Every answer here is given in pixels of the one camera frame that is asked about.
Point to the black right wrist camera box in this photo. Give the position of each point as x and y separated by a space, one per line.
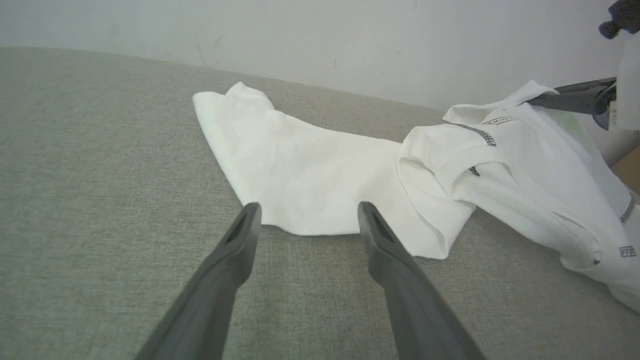
625 17

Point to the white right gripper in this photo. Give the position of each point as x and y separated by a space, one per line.
629 85

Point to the grey fabric sofa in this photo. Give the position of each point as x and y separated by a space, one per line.
100 175

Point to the white t-shirt with grey stitching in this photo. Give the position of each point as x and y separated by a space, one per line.
310 175

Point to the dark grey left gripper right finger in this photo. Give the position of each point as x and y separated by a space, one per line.
420 320

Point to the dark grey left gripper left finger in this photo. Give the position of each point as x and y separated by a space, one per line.
200 320

